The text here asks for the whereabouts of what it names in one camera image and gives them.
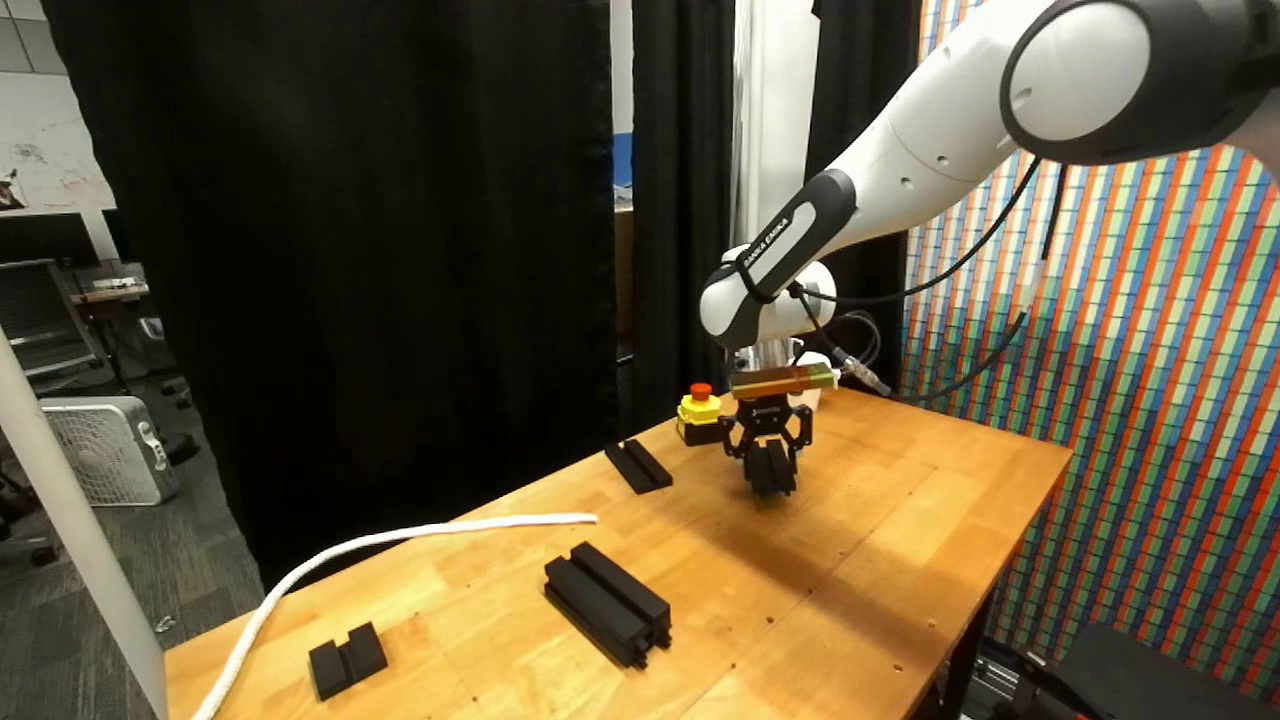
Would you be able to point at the black equipment stack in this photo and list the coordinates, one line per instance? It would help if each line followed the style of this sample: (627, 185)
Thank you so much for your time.
(125, 321)

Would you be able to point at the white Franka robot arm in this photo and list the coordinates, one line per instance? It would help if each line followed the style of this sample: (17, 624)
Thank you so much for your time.
(932, 145)

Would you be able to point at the grey computer monitor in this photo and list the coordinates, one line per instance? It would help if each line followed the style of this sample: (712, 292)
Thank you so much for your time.
(42, 315)

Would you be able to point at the white wall board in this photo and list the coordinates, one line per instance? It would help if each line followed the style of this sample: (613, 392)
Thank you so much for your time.
(53, 135)

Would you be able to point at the grey perforated box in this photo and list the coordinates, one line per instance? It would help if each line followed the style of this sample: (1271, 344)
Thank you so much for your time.
(107, 446)

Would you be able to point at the white slanted beam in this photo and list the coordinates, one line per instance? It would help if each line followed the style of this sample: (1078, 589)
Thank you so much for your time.
(64, 535)

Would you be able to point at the colourful patterned panel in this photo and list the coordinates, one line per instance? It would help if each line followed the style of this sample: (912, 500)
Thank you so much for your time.
(1147, 440)

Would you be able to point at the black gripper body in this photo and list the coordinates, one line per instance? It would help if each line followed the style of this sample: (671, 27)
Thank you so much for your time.
(771, 423)

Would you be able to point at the blue white poster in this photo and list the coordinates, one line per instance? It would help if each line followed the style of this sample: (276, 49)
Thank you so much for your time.
(622, 161)

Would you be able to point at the yellow red emergency stop button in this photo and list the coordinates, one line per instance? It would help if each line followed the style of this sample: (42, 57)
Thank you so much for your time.
(700, 418)

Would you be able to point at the white backdrop strip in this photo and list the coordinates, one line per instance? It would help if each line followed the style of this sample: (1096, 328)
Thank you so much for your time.
(771, 104)

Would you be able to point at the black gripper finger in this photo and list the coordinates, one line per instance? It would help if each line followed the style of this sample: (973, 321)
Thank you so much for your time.
(804, 432)
(736, 432)

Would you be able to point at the black round seat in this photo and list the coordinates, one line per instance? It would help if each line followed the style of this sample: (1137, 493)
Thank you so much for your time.
(1162, 680)

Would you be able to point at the flat black rail piece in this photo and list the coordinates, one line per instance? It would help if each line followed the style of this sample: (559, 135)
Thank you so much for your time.
(639, 464)

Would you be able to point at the small black notched block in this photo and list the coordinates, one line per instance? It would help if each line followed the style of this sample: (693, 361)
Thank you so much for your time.
(332, 665)

